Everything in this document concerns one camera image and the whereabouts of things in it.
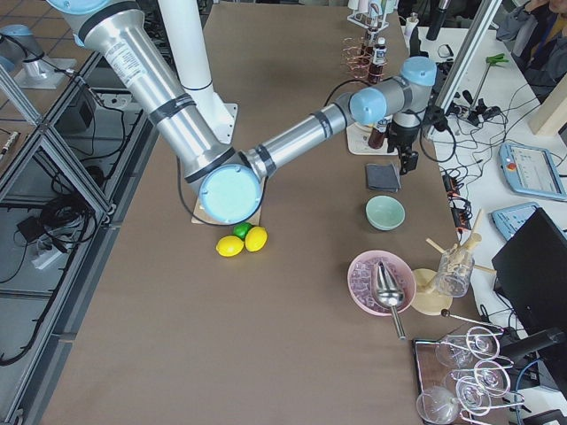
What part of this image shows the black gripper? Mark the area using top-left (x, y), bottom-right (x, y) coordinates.
top-left (388, 112), bottom-right (421, 174)

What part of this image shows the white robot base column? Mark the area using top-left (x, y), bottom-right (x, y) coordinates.
top-left (159, 0), bottom-right (237, 144)

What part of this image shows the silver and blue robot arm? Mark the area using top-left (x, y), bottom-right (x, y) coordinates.
top-left (53, 1), bottom-right (437, 225)

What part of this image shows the cream serving tray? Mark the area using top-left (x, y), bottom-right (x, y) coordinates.
top-left (346, 122), bottom-right (397, 156)

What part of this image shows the dark glass drying tray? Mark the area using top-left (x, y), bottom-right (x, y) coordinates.
top-left (413, 340), bottom-right (524, 424)

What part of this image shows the dark grey folded cloth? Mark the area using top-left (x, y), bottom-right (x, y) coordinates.
top-left (365, 163), bottom-right (401, 193)

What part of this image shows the mint green bowl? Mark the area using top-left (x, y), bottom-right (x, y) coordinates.
top-left (365, 196), bottom-right (406, 231)

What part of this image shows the blue teach pendant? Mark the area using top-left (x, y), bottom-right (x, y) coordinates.
top-left (499, 143), bottom-right (566, 201)
top-left (490, 202), bottom-right (540, 241)

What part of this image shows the clear glass jar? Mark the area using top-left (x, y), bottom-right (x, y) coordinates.
top-left (434, 248), bottom-right (475, 298)

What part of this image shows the pink bowl with ice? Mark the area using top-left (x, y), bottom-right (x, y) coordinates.
top-left (347, 250), bottom-right (416, 317)

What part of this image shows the metal ice scoop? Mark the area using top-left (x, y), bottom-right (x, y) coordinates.
top-left (373, 261), bottom-right (407, 340)

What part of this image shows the green-tipped grabber stick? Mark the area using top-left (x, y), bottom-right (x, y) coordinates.
top-left (468, 52), bottom-right (509, 117)

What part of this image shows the wooden mug tree stand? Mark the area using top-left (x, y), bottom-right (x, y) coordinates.
top-left (411, 209), bottom-right (496, 315)

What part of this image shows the black laptop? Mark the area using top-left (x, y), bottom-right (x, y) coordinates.
top-left (492, 208), bottom-right (566, 334)

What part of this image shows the green lime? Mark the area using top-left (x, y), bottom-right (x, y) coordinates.
top-left (232, 221), bottom-right (253, 240)

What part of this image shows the person in grey jacket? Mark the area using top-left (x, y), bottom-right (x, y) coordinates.
top-left (496, 0), bottom-right (566, 101)

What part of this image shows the wine glass upper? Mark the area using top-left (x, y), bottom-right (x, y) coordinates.
top-left (435, 326), bottom-right (500, 368)

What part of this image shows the whole yellow lemon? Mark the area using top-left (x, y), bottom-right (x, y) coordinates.
top-left (215, 235), bottom-right (245, 258)

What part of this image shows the wooden cutting board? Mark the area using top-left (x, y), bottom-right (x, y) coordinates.
top-left (191, 177), bottom-right (265, 226)

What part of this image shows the wine glass middle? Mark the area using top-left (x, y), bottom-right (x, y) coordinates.
top-left (447, 360), bottom-right (511, 397)

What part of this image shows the wine glass lower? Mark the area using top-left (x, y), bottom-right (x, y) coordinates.
top-left (455, 376), bottom-right (492, 416)

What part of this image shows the wine glass lying bottom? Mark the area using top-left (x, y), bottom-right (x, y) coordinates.
top-left (416, 386), bottom-right (460, 424)

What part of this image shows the copper wire bottle rack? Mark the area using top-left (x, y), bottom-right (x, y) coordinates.
top-left (341, 37), bottom-right (387, 84)

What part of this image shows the white wire cup rack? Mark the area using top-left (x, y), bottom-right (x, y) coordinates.
top-left (346, 0), bottom-right (393, 31)

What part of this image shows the aluminium frame post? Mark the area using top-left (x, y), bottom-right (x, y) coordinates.
top-left (425, 0), bottom-right (504, 142)

